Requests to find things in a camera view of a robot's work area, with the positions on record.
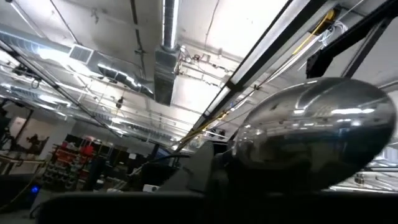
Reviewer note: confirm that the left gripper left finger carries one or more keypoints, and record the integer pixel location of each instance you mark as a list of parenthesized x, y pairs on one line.
[(124, 208)]

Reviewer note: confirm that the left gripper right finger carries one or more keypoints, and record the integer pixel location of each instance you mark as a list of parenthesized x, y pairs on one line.
[(311, 208)]

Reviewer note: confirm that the shelf with red bins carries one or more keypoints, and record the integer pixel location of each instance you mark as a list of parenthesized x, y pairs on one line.
[(71, 161)]

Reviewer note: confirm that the flat silver ventilation duct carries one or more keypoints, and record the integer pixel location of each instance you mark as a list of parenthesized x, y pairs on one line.
[(124, 77)]

